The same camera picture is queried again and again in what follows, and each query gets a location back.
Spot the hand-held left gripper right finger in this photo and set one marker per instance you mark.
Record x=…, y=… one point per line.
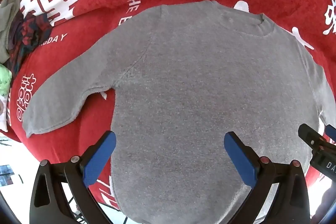
x=239, y=158

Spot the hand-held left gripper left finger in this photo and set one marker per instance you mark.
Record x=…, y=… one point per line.
x=101, y=158

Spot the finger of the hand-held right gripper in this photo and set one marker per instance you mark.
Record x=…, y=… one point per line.
x=331, y=131
x=311, y=136

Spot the grey sweater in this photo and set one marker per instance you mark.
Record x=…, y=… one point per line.
x=199, y=98

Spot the white cloth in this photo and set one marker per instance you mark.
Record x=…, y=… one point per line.
x=4, y=116

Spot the light green cloth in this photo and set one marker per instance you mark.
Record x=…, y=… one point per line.
x=4, y=81

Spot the dark plaid cloth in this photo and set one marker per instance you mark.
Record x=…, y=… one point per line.
x=27, y=35

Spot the grey-green cloth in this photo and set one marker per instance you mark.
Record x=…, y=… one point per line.
x=9, y=14

